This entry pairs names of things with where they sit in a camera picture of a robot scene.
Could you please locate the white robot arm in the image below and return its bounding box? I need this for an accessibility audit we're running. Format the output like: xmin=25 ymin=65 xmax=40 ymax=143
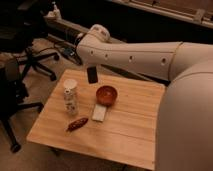
xmin=76 ymin=24 xmax=213 ymax=171

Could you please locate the white ceramic cup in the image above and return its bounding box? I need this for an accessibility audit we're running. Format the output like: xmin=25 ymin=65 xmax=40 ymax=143
xmin=63 ymin=79 xmax=78 ymax=116

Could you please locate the red bowl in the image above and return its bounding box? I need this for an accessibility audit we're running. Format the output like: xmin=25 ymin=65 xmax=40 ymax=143
xmin=96 ymin=85 xmax=118 ymax=106

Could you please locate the white sponge block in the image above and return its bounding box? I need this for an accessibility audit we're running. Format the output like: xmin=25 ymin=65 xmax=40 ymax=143
xmin=92 ymin=104 xmax=107 ymax=122

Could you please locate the red chili pepper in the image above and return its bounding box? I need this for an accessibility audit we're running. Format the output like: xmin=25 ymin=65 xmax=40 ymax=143
xmin=67 ymin=117 xmax=88 ymax=132

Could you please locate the blue power strip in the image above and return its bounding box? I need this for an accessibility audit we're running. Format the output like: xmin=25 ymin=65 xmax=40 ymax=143
xmin=62 ymin=48 xmax=75 ymax=57

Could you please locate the white spray bottle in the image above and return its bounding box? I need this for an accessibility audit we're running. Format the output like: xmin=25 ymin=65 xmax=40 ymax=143
xmin=52 ymin=1 xmax=62 ymax=20

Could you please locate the dark office chair left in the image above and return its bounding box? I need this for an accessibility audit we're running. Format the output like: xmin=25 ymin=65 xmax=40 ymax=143
xmin=0 ymin=59 xmax=43 ymax=153

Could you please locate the black office chair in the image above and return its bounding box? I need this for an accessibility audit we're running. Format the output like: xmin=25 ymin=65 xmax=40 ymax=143
xmin=0 ymin=0 xmax=59 ymax=81

